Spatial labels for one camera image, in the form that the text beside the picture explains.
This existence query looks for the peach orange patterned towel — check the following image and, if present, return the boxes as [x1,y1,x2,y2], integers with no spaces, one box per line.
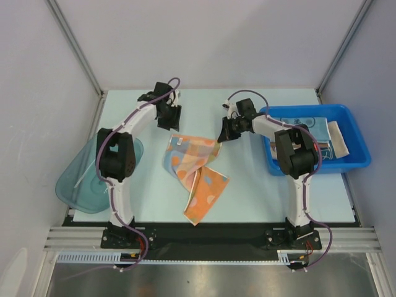
[163,134,230,226]

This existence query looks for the orange brown towel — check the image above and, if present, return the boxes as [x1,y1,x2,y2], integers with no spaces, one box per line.
[270,142,330,151]

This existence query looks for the light blue towel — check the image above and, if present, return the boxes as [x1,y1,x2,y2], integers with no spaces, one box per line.
[272,116,329,142]

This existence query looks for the Doraemon teal beige towel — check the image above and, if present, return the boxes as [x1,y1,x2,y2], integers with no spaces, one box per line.
[277,117,350,160]

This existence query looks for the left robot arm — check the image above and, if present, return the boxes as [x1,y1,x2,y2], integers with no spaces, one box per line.
[95,77,182,248]

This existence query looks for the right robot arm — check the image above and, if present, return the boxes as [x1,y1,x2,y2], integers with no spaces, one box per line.
[217,98,321,249]

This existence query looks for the teal translucent basket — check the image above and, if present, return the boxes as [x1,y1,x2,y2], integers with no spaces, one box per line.
[56,132,144,214]

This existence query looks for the blue plastic bin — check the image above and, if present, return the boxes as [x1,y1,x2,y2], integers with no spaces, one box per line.
[269,104,371,174]

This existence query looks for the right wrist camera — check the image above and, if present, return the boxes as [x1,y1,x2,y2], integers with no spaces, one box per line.
[222,102,239,119]

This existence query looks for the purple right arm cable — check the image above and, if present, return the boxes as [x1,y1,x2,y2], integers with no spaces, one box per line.
[225,89,334,248]

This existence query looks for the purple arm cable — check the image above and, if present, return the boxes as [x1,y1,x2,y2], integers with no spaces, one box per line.
[95,77,182,230]
[225,89,334,248]

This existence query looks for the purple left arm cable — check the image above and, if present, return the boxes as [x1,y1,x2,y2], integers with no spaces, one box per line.
[95,77,182,230]

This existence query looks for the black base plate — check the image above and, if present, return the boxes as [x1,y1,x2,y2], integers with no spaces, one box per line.
[61,215,363,262]

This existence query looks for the right aluminium frame post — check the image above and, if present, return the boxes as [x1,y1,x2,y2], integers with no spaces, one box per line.
[316,0,375,100]

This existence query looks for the aluminium frame post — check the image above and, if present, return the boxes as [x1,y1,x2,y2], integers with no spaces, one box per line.
[45,0,103,98]
[316,0,375,100]

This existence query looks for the white cable duct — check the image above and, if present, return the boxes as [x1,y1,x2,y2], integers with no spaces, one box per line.
[56,251,310,269]

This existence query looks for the left aluminium frame post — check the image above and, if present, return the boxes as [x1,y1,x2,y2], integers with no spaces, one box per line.
[45,0,103,98]

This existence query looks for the aluminium front rail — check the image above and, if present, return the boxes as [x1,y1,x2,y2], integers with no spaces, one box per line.
[43,227,382,253]

